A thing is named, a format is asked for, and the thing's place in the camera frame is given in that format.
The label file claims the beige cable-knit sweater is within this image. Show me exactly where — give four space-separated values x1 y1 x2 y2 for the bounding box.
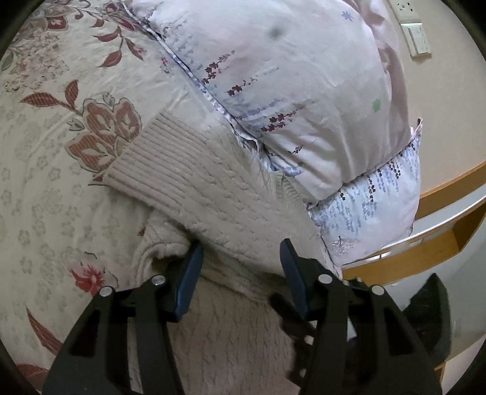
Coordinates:
107 111 333 394

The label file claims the white lavender-print pillow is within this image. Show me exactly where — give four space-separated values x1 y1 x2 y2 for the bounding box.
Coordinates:
309 128 422 266

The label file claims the wooden bedside shelf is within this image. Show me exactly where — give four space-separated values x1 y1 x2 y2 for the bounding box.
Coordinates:
343 163 485 285

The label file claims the pink floral pillow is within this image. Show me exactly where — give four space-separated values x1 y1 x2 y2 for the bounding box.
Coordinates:
126 1 411 202

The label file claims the floral bed sheet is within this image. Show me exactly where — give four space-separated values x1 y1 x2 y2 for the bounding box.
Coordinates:
0 0 244 392

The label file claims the white wall switch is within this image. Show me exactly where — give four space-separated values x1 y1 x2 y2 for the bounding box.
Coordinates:
400 23 432 58

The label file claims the white wall socket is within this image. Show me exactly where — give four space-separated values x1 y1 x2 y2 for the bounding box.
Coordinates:
388 0 421 24

